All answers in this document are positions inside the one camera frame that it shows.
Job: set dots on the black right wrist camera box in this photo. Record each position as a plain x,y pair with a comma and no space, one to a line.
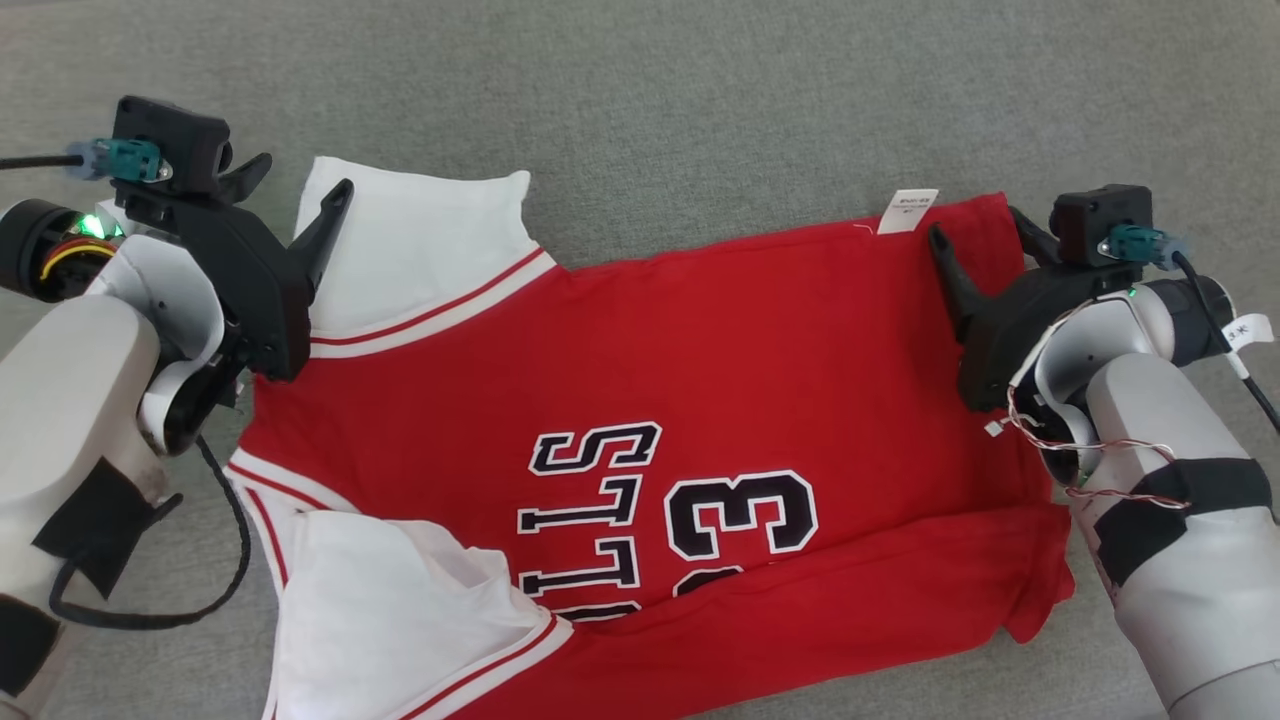
1095,215

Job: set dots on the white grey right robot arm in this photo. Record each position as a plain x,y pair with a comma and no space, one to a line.
1200,600

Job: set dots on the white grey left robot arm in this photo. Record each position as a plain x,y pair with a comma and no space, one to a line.
70,400

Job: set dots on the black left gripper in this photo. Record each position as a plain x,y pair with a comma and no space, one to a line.
255,290

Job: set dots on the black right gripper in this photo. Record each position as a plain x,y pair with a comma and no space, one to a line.
1010,330

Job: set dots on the red white basketball jersey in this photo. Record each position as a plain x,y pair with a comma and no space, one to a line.
750,350

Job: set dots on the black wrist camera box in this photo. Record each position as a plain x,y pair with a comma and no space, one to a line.
170,135
1095,215

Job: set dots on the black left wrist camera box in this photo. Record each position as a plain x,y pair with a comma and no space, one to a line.
170,135

